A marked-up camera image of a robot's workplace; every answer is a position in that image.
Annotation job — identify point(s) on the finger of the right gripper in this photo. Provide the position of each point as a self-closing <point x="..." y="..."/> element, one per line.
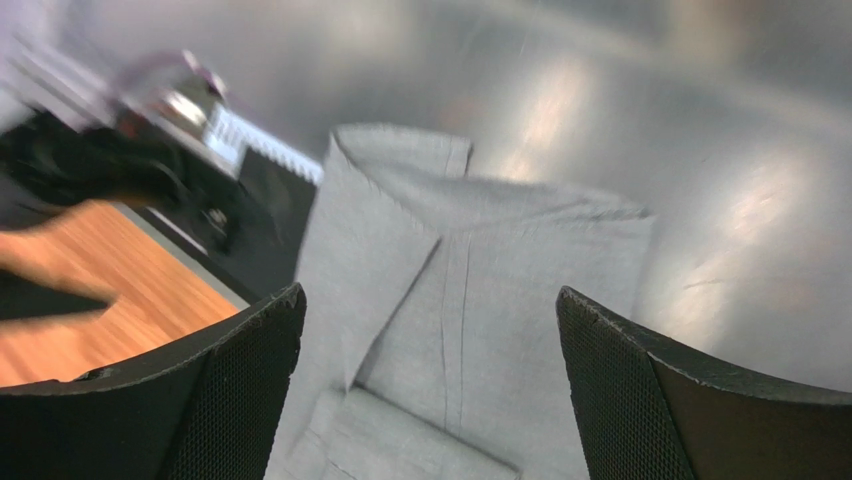
<point x="25" y="299"/>

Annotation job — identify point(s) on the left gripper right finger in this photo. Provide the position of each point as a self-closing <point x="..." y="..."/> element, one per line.
<point x="650" y="407"/>

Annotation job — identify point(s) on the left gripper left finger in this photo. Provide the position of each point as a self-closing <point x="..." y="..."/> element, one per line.
<point x="205" y="406"/>

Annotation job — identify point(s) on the grey long sleeve shirt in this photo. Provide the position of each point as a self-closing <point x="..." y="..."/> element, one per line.
<point x="431" y="348"/>

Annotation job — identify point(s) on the aluminium frame rail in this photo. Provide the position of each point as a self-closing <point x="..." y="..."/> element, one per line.
<point x="171" y="91"/>

